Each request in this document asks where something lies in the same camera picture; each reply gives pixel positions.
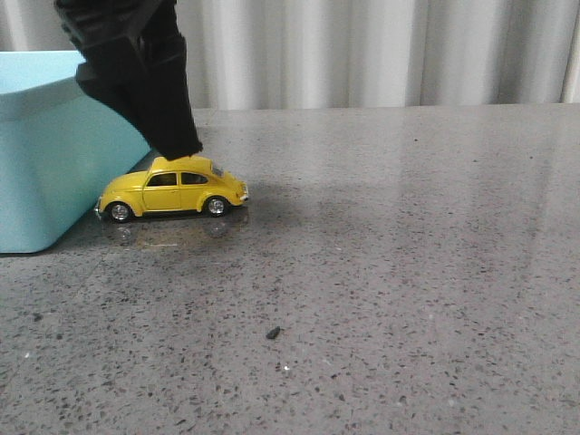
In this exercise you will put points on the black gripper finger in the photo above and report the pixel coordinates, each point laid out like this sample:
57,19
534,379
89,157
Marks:
159,91
107,34

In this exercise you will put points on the yellow toy beetle car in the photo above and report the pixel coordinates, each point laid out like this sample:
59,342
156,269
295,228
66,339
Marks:
187,184

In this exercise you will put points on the light blue storage box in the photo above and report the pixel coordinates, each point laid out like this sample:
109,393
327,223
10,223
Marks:
59,148

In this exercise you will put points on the grey pleated curtain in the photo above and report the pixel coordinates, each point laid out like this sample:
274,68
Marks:
323,54

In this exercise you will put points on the small black debris piece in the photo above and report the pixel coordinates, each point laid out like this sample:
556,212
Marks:
273,333

